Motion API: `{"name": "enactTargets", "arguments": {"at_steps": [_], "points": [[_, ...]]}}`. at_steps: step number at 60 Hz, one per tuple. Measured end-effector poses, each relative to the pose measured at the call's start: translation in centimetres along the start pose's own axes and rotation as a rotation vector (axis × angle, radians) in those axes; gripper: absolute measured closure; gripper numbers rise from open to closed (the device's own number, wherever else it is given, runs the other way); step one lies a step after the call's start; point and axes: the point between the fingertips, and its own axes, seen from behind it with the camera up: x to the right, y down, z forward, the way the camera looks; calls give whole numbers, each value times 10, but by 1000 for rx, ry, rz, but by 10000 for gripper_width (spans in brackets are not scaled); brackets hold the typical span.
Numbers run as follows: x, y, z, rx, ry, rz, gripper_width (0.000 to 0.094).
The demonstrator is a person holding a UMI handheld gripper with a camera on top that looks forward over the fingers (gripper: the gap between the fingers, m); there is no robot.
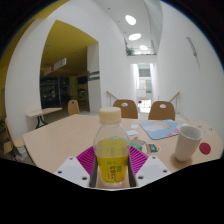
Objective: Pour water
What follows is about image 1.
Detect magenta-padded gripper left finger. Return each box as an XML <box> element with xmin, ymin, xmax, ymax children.
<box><xmin>54</xmin><ymin>145</ymin><xmax>99</xmax><ymax>188</ymax></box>

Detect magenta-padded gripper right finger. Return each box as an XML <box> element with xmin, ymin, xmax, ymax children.
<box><xmin>128</xmin><ymin>145</ymin><xmax>172</xmax><ymax>188</ymax></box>

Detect yellow drink bottle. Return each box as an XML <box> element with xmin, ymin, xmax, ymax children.
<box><xmin>93</xmin><ymin>106</ymin><xmax>132</xmax><ymax>188</ymax></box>

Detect round colourful printed sticker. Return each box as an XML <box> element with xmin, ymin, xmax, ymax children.
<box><xmin>143</xmin><ymin>142</ymin><xmax>162</xmax><ymax>155</ymax></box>

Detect blue printed mat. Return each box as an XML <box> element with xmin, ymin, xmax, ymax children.
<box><xmin>138</xmin><ymin>119</ymin><xmax>181</xmax><ymax>141</ymax></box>

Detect beige mug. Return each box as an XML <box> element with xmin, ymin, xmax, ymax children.
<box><xmin>174</xmin><ymin>125</ymin><xmax>204</xmax><ymax>163</ymax></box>

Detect wooden chair with cutout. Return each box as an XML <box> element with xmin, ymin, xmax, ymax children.
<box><xmin>147</xmin><ymin>100</ymin><xmax>176</xmax><ymax>121</ymax></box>
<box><xmin>112</xmin><ymin>99</ymin><xmax>139</xmax><ymax>120</ymax></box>

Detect flat round red coaster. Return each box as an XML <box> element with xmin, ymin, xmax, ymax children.
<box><xmin>198</xmin><ymin>142</ymin><xmax>212</xmax><ymax>155</ymax></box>

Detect wooden metal-legged chair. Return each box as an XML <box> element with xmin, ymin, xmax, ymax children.
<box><xmin>3</xmin><ymin>116</ymin><xmax>26</xmax><ymax>158</ymax></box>

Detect small wooden chair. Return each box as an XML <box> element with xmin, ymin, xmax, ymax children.
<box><xmin>67</xmin><ymin>99</ymin><xmax>81</xmax><ymax>116</ymax></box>

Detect wooden side table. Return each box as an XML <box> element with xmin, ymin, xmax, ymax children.
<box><xmin>25</xmin><ymin>106</ymin><xmax>63</xmax><ymax>129</ymax></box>

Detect wooden stair handrail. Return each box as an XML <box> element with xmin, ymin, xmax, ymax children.
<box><xmin>106</xmin><ymin>90</ymin><xmax>119</xmax><ymax>108</ymax></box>
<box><xmin>169</xmin><ymin>91</ymin><xmax>181</xmax><ymax>111</ymax></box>

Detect dark shop shelf unit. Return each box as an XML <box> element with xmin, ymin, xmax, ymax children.
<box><xmin>39</xmin><ymin>77</ymin><xmax>71</xmax><ymax>108</ymax></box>

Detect white hanging sign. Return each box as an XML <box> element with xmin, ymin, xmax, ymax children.
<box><xmin>43</xmin><ymin>57</ymin><xmax>68</xmax><ymax>77</ymax></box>

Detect green potted plant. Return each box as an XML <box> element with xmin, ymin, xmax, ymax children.
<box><xmin>124</xmin><ymin>45</ymin><xmax>135</xmax><ymax>57</ymax></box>

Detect round ceiling lights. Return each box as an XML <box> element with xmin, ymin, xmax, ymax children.
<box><xmin>124</xmin><ymin>14</ymin><xmax>150</xmax><ymax>52</ymax></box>

